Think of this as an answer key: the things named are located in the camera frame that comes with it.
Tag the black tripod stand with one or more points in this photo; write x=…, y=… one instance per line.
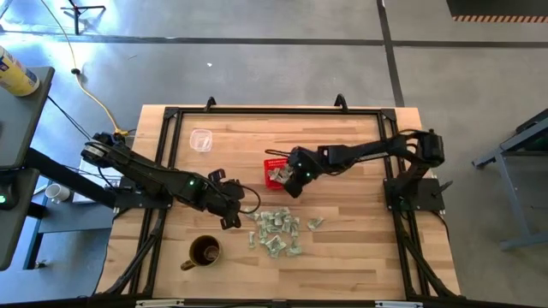
x=77, y=13

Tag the clear plastic container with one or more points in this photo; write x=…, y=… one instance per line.
x=201, y=140

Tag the white mug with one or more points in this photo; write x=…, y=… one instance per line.
x=57, y=192

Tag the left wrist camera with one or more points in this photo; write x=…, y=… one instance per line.
x=234, y=189

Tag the black hazard-striped mat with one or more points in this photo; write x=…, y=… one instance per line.
x=496, y=8

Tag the black device with green light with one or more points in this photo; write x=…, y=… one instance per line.
x=6, y=197

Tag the black aluminium table frame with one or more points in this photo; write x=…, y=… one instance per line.
x=278, y=110

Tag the red plastic basket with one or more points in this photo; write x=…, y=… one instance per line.
x=272, y=164

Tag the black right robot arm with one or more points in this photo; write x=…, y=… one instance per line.
x=364, y=149

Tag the grey side cart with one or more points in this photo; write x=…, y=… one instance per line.
x=21, y=120

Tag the grey metal table legs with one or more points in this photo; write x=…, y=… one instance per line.
x=514, y=201

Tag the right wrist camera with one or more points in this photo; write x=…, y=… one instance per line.
x=308, y=158

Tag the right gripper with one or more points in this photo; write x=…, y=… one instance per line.
x=306, y=169

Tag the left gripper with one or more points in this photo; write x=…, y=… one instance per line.
x=220, y=201

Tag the yellow canister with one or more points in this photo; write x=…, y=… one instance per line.
x=15, y=72

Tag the brown ceramic mug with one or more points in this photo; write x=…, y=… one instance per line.
x=201, y=244

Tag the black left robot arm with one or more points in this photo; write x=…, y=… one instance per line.
x=145, y=171

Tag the white bracket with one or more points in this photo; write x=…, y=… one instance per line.
x=158, y=303
x=398, y=304

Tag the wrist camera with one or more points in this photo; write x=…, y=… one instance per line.
x=308, y=158
x=234, y=189

